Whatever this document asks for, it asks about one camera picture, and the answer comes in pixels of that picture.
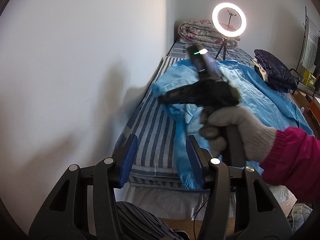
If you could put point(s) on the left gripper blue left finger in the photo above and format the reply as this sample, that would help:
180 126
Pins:
127 156

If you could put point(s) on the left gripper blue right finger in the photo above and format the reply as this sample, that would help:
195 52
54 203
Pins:
198 158

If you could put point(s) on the light blue striped work jacket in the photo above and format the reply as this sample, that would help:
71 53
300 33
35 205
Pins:
269 106

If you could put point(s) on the black metal clothes rack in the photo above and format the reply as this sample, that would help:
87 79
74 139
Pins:
299 70

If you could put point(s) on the right hand white knit glove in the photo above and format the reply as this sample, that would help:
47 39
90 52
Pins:
257 138

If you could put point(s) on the blue white striped quilt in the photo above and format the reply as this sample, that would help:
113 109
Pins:
155 128

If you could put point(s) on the dark navy folded jacket pile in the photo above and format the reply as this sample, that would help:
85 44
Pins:
278 75

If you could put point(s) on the folded floral quilt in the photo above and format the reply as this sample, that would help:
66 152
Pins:
203 32

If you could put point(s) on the yellow green box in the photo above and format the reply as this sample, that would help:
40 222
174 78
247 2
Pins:
308 79

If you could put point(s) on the striped white hanging cloth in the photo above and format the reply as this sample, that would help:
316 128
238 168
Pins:
310 45

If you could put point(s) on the white ring light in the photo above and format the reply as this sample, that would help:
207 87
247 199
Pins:
229 20

